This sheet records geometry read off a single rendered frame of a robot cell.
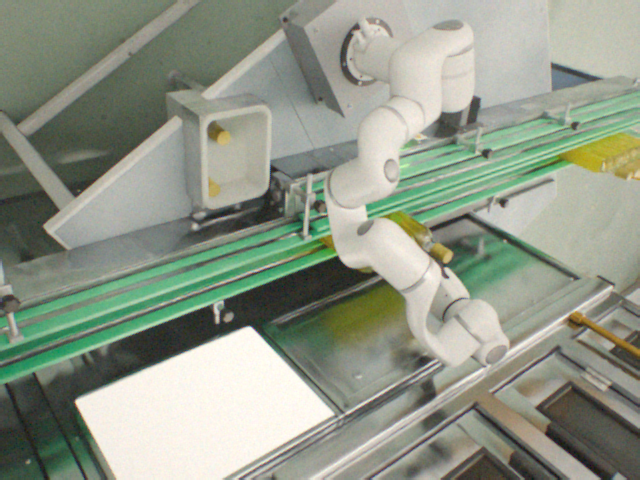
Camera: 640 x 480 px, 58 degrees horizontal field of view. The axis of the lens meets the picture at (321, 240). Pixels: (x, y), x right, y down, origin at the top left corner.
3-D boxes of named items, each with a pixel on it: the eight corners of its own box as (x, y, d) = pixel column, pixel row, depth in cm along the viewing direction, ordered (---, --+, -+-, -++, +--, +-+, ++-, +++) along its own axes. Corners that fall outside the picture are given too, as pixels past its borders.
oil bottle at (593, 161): (550, 154, 212) (622, 185, 194) (554, 140, 209) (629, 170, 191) (558, 151, 215) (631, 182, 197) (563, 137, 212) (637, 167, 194)
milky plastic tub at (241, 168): (186, 196, 135) (204, 212, 130) (182, 103, 123) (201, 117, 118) (250, 179, 145) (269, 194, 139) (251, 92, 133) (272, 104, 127)
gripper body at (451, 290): (470, 329, 127) (442, 299, 135) (480, 293, 121) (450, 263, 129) (441, 337, 124) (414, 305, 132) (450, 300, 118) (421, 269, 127)
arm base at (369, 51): (330, 41, 127) (374, 57, 117) (369, 1, 128) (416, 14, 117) (360, 90, 138) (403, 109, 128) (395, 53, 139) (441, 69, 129)
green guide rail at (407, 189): (297, 217, 143) (317, 232, 138) (298, 213, 143) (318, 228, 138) (637, 109, 240) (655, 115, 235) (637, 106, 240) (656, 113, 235)
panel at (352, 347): (66, 408, 114) (138, 547, 92) (64, 398, 112) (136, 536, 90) (393, 268, 164) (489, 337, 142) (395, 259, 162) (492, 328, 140)
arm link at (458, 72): (397, 101, 126) (450, 124, 114) (391, 42, 117) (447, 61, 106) (430, 84, 129) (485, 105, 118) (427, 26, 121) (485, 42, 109)
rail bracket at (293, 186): (282, 226, 141) (314, 250, 133) (286, 163, 132) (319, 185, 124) (292, 222, 143) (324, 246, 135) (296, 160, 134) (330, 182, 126)
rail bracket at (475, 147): (449, 143, 170) (485, 160, 161) (454, 119, 166) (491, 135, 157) (457, 140, 172) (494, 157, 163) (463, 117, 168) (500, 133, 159)
